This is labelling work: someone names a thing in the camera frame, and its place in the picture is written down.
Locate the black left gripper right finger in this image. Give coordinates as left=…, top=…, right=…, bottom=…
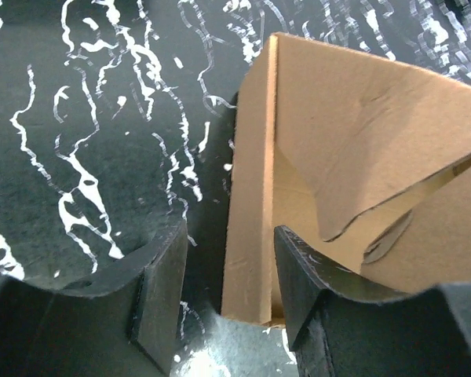
left=274, top=225, right=471, bottom=376

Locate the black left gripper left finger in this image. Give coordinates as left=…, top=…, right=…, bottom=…
left=0, top=219, right=188, bottom=376

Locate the brown cardboard box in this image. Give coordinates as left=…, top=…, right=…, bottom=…
left=221, top=32, right=471, bottom=324

